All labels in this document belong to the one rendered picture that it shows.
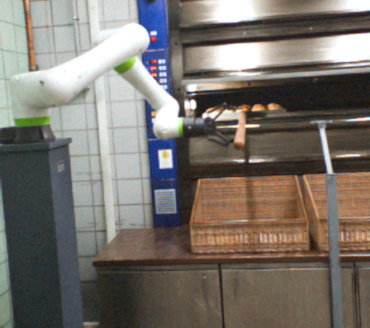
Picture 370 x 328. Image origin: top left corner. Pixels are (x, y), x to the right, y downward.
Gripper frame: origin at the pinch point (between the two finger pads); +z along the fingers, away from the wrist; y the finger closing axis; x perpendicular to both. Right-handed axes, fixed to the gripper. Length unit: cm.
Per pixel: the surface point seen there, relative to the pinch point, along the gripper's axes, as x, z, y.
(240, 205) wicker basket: -48, -4, 49
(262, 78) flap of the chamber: -40.9, 11.5, -20.5
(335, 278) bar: 5, 37, 70
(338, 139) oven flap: -56, 52, 15
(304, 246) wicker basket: -6, 26, 59
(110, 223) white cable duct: -55, -81, 58
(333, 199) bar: 5, 38, 34
